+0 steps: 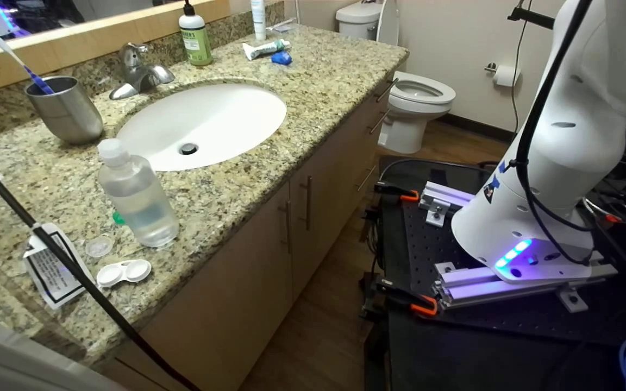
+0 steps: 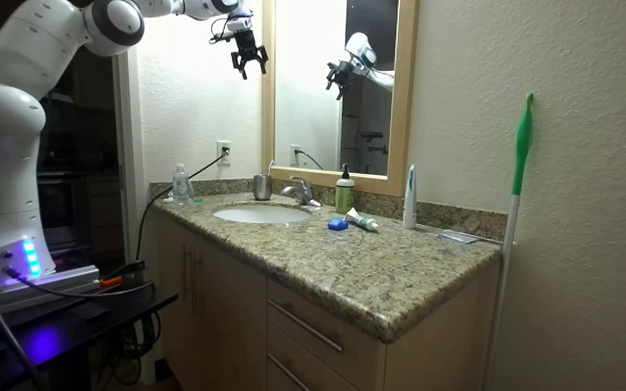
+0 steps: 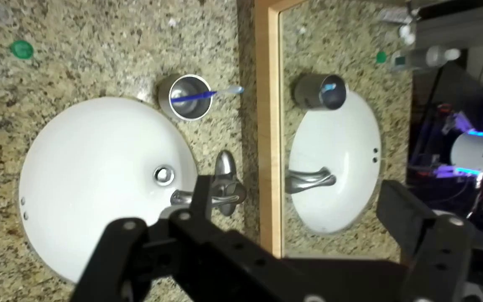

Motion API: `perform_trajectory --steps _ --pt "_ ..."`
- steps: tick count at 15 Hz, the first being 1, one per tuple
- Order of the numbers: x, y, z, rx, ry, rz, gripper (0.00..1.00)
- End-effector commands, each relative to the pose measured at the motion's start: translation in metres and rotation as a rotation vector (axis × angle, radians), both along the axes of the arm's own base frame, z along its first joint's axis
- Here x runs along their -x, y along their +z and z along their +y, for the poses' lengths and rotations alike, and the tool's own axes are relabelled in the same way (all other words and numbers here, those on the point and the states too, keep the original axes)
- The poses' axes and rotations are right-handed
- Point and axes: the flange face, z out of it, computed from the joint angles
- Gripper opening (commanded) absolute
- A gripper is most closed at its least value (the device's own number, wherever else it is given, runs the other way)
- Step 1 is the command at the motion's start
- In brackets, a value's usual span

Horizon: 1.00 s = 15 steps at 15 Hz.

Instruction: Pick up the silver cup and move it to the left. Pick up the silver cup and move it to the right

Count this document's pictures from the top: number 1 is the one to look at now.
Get wood framed wall mirror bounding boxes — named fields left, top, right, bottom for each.
left=0, top=0, right=288, bottom=100

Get black camera stand bracket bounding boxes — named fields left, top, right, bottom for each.
left=507, top=5, right=565, bottom=32

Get small blue round container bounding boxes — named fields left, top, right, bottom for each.
left=270, top=50, right=296, bottom=70

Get silver metal cup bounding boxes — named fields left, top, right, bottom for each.
left=23, top=73, right=107, bottom=146

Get green soap pump bottle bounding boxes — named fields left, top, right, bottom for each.
left=176, top=0, right=216, bottom=70

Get blue white toothbrush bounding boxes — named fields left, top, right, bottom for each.
left=0, top=32, right=57, bottom=98

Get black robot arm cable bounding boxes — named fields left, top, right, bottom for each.
left=513, top=0, right=600, bottom=267

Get clear plastic water bottle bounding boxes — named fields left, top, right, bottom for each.
left=95, top=136, right=182, bottom=252

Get white upright electric toothbrush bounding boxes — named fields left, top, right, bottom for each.
left=248, top=0, right=270, bottom=44

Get toilet paper roll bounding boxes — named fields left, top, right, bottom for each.
left=492, top=62, right=525, bottom=92

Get small clear plastic lid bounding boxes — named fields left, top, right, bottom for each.
left=82, top=232, right=117, bottom=265

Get chrome sink faucet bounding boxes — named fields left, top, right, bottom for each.
left=107, top=42, right=176, bottom=102

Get black robot cart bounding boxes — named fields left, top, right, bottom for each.
left=361, top=156, right=626, bottom=391

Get white oval sink basin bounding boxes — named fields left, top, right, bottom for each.
left=114, top=80, right=289, bottom=174

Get orange black clamp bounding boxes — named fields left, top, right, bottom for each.
left=372, top=181, right=425, bottom=206
left=358, top=275, right=444, bottom=322

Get white teal toothpaste tube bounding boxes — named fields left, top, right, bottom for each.
left=242, top=37, right=291, bottom=62

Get white toilet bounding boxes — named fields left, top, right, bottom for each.
left=334, top=0, right=458, bottom=156

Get white contact lens case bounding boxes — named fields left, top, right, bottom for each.
left=93, top=257, right=154, bottom=291

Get metal cabinet handle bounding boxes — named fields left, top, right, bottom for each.
left=297, top=174, right=316, bottom=232
left=276, top=200, right=296, bottom=257

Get black power cable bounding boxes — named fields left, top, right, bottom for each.
left=0, top=143, right=201, bottom=391

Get aluminium robot base rails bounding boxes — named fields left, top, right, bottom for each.
left=419, top=181, right=622, bottom=315

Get wooden vanity cabinet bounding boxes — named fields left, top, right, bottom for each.
left=98, top=72, right=396, bottom=391

